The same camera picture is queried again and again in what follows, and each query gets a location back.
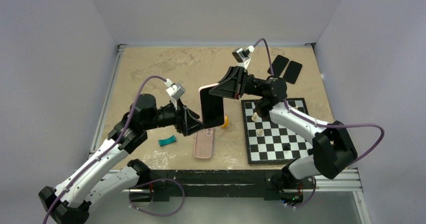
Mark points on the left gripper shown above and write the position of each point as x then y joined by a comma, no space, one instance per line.
185,120

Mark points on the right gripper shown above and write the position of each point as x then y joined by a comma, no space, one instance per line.
233,84

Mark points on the black phone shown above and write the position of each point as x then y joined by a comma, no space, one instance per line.
278,65
292,72

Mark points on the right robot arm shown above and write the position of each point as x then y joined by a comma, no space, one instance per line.
332,148

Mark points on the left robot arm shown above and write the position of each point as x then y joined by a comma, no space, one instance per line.
74,199

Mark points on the teal curved piece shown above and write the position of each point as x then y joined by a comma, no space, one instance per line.
167,141

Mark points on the blue and orange block toy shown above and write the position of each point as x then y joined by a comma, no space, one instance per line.
226,123

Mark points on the white chess piece left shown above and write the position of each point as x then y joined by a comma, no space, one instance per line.
254,117

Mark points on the white chess piece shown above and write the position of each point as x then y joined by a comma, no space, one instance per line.
254,117
260,132

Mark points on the white chess piece lower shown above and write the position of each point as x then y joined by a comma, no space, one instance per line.
260,132

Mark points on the chessboard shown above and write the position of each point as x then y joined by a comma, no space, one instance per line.
267,149

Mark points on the black chess piece lower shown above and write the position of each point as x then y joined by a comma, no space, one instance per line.
286,147

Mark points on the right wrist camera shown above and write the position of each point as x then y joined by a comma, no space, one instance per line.
242,56

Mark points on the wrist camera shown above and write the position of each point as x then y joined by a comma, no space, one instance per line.
175,91
242,56

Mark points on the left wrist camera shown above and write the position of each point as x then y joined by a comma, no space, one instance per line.
175,91

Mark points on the black base frame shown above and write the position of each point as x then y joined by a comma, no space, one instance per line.
265,184

